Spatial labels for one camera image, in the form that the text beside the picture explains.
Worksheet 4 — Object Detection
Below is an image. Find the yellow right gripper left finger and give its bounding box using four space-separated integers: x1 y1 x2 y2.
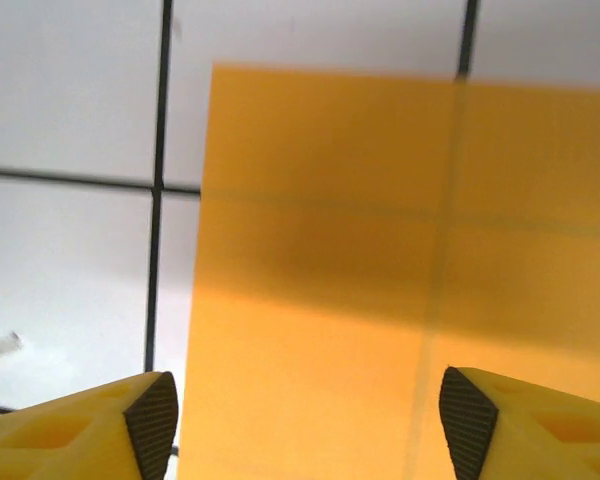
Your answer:
0 370 180 480

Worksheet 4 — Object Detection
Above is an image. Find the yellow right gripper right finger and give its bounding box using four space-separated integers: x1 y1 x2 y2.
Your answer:
438 365 600 480

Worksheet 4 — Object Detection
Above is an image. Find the orange cloth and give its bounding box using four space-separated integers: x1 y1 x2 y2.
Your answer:
177 62 600 480

